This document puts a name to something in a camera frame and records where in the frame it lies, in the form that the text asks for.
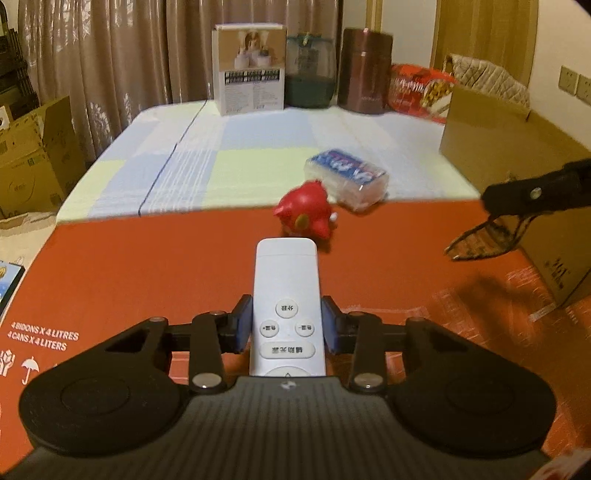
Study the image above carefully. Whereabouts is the wooden door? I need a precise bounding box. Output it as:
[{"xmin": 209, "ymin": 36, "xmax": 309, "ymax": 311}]
[{"xmin": 434, "ymin": 0, "xmax": 539, "ymax": 88}]

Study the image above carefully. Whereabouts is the white remote control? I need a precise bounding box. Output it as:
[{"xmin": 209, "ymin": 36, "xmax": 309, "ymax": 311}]
[{"xmin": 249, "ymin": 237, "xmax": 328, "ymax": 379}]

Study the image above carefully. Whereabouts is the beige patterned curtain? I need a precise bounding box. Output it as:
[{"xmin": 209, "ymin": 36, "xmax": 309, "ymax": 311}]
[{"xmin": 18, "ymin": 0, "xmax": 345, "ymax": 153}]

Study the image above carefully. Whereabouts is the brown thermos flask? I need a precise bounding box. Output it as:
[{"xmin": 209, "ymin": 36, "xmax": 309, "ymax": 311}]
[{"xmin": 337, "ymin": 28, "xmax": 394, "ymax": 115}]

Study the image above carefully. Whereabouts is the red cat figurine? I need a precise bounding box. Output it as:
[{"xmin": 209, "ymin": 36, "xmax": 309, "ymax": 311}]
[{"xmin": 272, "ymin": 180, "xmax": 340, "ymax": 241}]

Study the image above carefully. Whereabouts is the pale checked tablecloth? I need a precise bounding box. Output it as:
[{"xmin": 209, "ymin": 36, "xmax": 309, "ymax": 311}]
[{"xmin": 55, "ymin": 98, "xmax": 481, "ymax": 227}]

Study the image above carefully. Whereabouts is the leopard print hair clip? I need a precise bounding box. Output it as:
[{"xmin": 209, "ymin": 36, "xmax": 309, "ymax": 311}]
[{"xmin": 444, "ymin": 210, "xmax": 525, "ymax": 262}]

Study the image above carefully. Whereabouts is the clear plastic box blue label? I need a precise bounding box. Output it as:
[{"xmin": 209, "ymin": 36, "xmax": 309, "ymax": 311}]
[{"xmin": 304, "ymin": 148, "xmax": 389, "ymax": 212}]

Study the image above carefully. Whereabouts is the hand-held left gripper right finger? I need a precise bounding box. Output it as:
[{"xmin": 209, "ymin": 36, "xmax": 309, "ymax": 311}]
[{"xmin": 322, "ymin": 295, "xmax": 513, "ymax": 394}]

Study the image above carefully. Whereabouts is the brown cardboard carton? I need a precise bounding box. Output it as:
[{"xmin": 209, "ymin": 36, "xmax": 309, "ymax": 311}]
[{"xmin": 0, "ymin": 95, "xmax": 88, "ymax": 220}]

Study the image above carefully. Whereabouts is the quilted beige chair cover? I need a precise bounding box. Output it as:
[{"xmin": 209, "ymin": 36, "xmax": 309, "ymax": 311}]
[{"xmin": 444, "ymin": 53, "xmax": 532, "ymax": 112}]

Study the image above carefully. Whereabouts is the red food packet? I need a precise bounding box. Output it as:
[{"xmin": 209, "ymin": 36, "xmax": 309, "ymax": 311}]
[{"xmin": 388, "ymin": 64, "xmax": 458, "ymax": 124}]

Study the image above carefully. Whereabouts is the red printed mat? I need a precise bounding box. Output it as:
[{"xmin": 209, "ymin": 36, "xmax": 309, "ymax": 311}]
[{"xmin": 0, "ymin": 198, "xmax": 591, "ymax": 480}]

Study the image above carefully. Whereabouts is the small colourful booklet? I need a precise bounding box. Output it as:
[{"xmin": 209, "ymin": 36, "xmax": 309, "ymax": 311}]
[{"xmin": 0, "ymin": 259, "xmax": 25, "ymax": 315}]

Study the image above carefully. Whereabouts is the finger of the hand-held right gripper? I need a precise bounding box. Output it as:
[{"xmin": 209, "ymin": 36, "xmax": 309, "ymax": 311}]
[{"xmin": 480, "ymin": 158, "xmax": 591, "ymax": 217}]

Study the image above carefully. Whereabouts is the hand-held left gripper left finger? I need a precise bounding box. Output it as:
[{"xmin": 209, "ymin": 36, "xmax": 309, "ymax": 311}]
[{"xmin": 60, "ymin": 295, "xmax": 254, "ymax": 394}]

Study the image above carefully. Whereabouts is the brown cardboard box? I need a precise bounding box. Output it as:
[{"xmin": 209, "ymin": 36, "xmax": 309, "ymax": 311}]
[{"xmin": 438, "ymin": 85, "xmax": 591, "ymax": 308}]

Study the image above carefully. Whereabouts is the green glass jar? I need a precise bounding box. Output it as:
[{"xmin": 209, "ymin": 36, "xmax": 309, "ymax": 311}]
[{"xmin": 284, "ymin": 32, "xmax": 335, "ymax": 109}]

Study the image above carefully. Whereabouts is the white product box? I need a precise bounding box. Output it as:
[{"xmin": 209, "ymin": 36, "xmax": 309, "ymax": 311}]
[{"xmin": 211, "ymin": 23, "xmax": 286, "ymax": 116}]

